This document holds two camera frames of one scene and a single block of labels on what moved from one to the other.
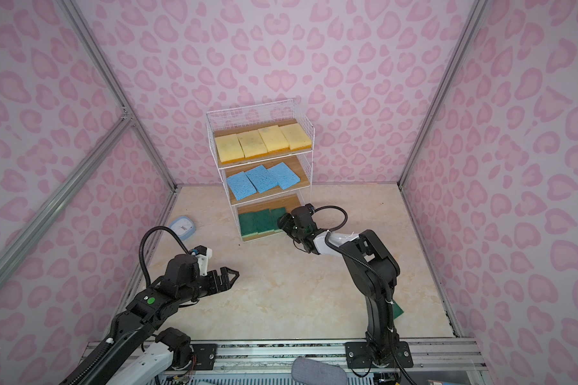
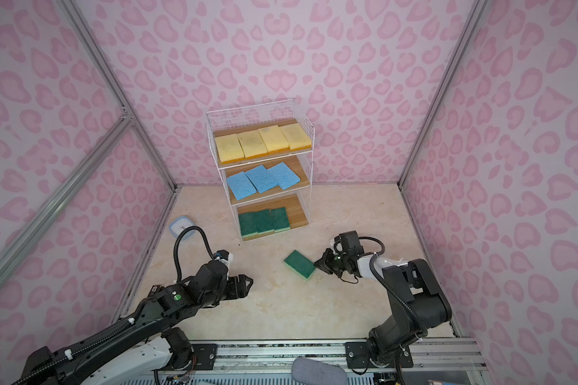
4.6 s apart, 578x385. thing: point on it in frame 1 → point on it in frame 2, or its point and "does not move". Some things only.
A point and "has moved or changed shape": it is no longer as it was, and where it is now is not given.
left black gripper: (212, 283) → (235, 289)
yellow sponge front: (252, 144) does not move
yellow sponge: (274, 139) does not move
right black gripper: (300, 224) → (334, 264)
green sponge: (248, 223) does not move
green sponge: (274, 215) does not move
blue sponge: (241, 185) does not move
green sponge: (264, 221) does not move
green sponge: (397, 310) has moved or changed shape
